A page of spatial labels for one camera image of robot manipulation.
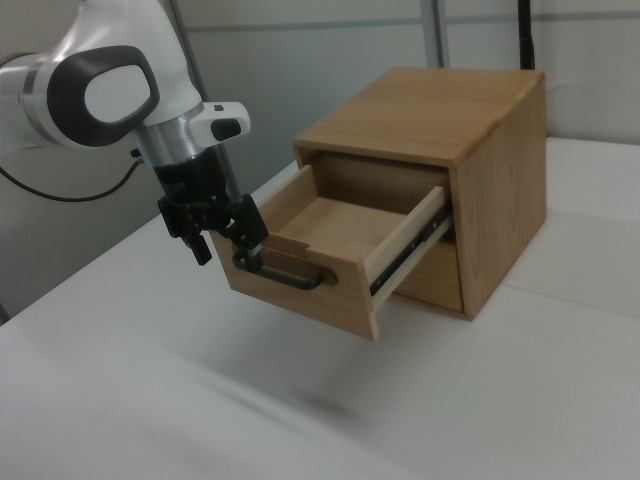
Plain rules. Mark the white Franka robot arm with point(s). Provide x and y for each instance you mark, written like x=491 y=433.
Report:
x=125 y=25

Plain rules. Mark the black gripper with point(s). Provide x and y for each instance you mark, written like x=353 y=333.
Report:
x=192 y=180

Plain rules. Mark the black upright pole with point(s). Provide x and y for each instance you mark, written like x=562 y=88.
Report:
x=526 y=35

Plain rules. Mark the wooden drawer cabinet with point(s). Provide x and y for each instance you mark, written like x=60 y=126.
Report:
x=425 y=115

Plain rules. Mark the grey partition post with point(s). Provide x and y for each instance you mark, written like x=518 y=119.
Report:
x=435 y=30

